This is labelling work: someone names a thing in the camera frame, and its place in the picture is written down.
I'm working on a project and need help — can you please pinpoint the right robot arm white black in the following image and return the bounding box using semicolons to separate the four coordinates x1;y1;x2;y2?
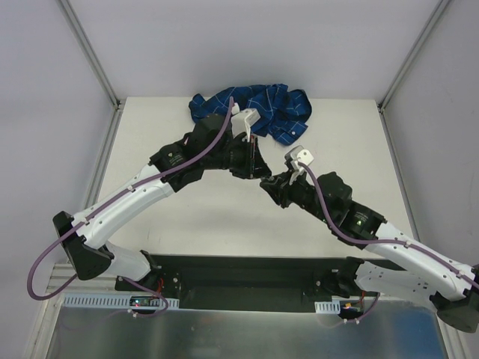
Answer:
260;171;478;333

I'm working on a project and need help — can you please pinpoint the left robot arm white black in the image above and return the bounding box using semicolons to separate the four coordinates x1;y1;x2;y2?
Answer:
53;108;272;291

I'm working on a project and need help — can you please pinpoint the blue plaid shirt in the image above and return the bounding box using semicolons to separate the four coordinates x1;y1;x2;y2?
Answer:
188;84;313;147

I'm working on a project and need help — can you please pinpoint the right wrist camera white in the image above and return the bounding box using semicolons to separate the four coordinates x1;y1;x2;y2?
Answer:
284;145;314;185

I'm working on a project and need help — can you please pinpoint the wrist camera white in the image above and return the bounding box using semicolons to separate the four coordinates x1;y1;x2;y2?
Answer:
284;145;314;185
231;102;260;141

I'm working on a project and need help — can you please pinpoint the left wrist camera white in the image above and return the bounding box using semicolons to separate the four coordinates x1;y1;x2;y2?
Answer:
231;102;260;141

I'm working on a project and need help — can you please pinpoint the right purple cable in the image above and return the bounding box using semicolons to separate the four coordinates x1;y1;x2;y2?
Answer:
302;164;479;285

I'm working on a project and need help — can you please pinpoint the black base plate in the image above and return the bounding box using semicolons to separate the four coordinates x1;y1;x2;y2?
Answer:
112;252;375;311

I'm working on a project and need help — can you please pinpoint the right white cable duct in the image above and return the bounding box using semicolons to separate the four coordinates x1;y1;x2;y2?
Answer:
314;300;341;315

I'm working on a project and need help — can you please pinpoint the white cable duct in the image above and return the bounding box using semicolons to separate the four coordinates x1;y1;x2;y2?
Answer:
63;294;165;310
314;300;341;315

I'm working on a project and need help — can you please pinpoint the right aluminium frame post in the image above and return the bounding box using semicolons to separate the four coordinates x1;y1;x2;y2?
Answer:
376;0;454;111

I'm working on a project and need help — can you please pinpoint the aluminium frame post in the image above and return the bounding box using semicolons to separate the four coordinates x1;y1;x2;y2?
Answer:
55;0;121;110
376;0;454;111

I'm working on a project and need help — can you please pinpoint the aluminium rail front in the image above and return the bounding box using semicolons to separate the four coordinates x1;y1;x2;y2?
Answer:
46;264;116;294

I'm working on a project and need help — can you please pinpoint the left aluminium frame post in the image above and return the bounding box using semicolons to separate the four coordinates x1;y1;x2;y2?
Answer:
55;0;121;110

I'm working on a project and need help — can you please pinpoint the left white cable duct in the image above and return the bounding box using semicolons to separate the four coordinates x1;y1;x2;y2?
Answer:
63;294;165;310

